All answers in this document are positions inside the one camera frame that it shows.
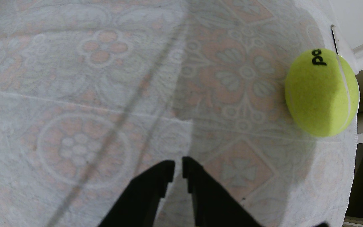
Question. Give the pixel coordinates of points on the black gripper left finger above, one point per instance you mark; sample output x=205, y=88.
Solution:
x=143, y=195

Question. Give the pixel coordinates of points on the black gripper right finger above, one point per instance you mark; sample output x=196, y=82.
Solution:
x=211, y=201

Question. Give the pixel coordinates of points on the yellow-green tennis ball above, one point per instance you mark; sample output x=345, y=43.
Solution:
x=320, y=94

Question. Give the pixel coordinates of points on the white patterned table cloth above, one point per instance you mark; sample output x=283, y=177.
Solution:
x=106, y=94

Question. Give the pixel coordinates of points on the white clamp with gooseneck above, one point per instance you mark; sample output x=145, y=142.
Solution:
x=345, y=50

